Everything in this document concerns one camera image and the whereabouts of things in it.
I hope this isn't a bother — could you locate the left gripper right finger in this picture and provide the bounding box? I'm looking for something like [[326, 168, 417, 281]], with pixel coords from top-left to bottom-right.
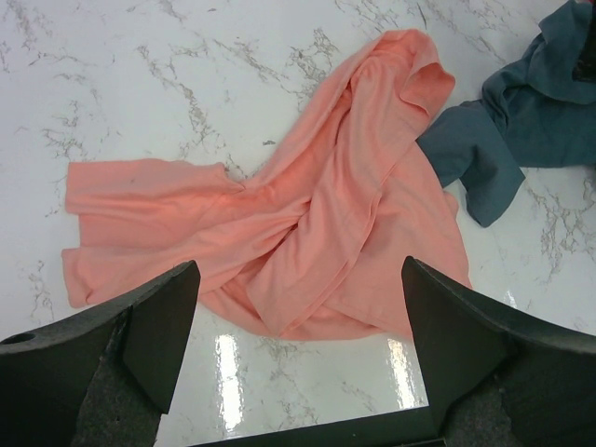
[[401, 257, 595, 446]]

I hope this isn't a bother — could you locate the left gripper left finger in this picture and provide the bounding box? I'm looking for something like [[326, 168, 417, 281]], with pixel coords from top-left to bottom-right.
[[1, 262, 200, 446]]

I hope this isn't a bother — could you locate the blue grey t shirt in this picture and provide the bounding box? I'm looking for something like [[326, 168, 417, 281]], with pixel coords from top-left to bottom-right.
[[417, 1, 595, 227]]

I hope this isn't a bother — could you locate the salmon pink t shirt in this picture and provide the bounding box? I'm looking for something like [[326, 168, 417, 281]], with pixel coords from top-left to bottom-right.
[[62, 30, 469, 341]]

